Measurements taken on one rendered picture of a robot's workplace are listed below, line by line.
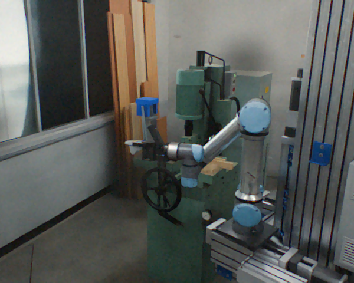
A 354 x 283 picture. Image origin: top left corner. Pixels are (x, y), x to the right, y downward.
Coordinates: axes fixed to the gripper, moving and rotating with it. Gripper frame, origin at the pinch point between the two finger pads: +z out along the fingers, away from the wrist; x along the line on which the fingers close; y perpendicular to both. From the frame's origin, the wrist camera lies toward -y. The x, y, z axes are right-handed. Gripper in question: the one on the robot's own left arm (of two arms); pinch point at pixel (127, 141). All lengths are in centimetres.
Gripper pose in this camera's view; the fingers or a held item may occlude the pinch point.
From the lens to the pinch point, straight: 164.0
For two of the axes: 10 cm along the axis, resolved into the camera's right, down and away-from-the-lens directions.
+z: -9.6, -0.9, 2.6
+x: 2.7, -1.3, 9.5
